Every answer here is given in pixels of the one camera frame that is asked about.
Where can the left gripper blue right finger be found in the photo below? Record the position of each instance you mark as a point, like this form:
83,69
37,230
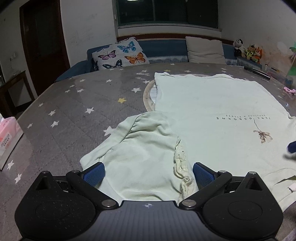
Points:
209,184

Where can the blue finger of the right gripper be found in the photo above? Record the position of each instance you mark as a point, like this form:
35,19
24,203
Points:
291,148

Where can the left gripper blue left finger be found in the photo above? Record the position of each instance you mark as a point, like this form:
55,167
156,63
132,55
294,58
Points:
85,183

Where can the pale green t-shirt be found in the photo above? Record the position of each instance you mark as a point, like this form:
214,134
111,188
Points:
222,122

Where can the grey star tablecloth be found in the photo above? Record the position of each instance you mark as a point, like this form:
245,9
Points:
73,116

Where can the clear plastic box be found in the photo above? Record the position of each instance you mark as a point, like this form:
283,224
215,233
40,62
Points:
279,76

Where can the colourful pinwheel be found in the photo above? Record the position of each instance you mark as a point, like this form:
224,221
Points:
292,57

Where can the black remote bar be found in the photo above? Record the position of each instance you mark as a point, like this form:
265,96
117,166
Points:
257,72

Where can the pink tissue box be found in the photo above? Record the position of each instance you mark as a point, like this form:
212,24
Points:
11,133

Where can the orange plush toy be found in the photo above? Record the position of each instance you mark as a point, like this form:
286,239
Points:
258,55

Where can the round induction cooktop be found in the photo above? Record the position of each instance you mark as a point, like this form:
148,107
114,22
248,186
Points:
150,95

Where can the panda plush toy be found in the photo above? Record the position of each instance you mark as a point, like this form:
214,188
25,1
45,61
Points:
238,47

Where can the dark wooden side table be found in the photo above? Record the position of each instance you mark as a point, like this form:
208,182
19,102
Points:
16,95

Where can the beige plain pillow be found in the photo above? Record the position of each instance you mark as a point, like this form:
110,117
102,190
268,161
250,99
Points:
205,51

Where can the butterfly print pillow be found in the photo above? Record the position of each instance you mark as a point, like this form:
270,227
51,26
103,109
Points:
125,53

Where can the blue sofa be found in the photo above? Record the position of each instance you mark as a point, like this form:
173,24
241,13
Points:
157,51

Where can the dark wooden door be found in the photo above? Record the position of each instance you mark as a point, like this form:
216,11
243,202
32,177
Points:
43,42

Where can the dark green window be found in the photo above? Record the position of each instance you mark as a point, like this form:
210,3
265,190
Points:
189,12

